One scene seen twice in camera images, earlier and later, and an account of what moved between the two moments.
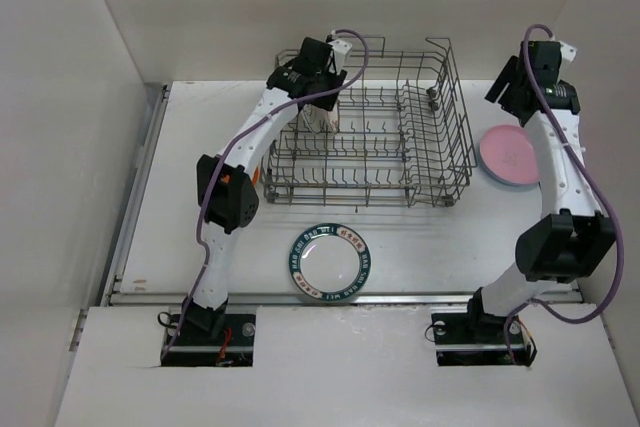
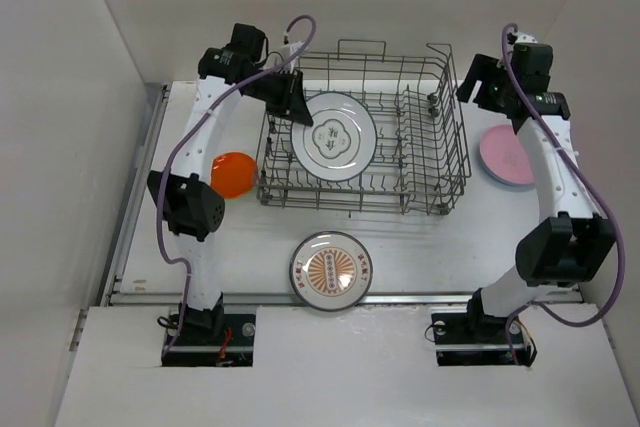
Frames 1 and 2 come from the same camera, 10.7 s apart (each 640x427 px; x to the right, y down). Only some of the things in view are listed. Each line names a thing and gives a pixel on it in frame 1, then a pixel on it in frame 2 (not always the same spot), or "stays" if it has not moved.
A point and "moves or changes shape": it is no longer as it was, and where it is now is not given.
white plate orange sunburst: x=333 y=117 → x=331 y=271
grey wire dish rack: x=401 y=138 stays
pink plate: x=509 y=154 stays
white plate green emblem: x=311 y=118 moves or changes shape
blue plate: x=506 y=182 stays
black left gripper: x=324 y=102 → x=291 y=102
